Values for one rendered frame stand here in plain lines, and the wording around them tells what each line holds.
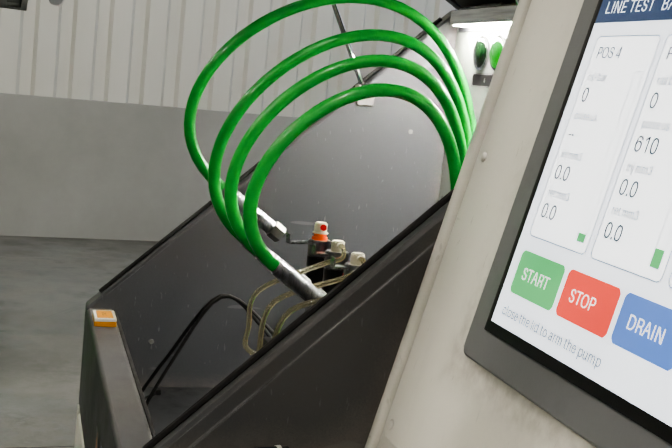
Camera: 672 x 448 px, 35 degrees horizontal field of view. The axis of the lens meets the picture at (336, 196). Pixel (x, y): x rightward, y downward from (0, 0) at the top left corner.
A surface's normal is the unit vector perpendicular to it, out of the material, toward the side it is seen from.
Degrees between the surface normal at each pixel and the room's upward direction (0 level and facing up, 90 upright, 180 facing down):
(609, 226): 76
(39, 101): 90
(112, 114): 90
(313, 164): 90
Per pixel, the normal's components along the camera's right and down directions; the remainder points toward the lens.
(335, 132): 0.27, 0.13
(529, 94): -0.91, -0.29
